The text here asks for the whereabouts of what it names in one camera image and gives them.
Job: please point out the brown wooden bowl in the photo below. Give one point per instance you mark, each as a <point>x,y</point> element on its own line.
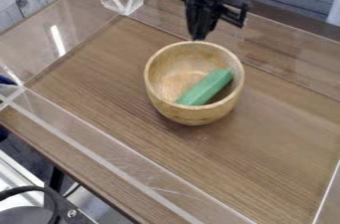
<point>175,68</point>

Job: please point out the green rectangular block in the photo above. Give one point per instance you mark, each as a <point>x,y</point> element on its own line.
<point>204,90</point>

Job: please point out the black table leg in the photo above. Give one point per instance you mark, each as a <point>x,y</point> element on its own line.
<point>56,179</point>

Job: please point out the clear acrylic tray wall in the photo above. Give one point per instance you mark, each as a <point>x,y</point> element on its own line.
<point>263,166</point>

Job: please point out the black metal bracket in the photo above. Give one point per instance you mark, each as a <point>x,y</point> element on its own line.
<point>64,212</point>

